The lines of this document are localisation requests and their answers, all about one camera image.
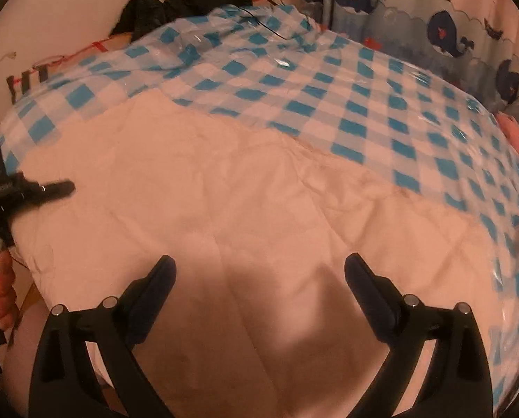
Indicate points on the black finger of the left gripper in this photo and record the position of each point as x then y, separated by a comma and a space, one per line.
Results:
39, 194

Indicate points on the person's left hand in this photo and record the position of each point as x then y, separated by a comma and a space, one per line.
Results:
8, 297

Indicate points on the white padded quilt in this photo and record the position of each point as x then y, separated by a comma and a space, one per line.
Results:
260, 321

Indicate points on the black clothing pile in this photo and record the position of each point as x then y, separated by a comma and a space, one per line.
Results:
140, 17

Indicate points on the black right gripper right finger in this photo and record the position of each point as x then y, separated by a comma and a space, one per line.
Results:
437, 364

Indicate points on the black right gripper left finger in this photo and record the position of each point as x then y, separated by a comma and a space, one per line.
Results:
85, 366

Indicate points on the blue white checkered plastic sheet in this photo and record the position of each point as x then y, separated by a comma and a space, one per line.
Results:
274, 69

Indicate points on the whale pattern curtain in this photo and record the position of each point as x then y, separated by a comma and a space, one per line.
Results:
472, 44

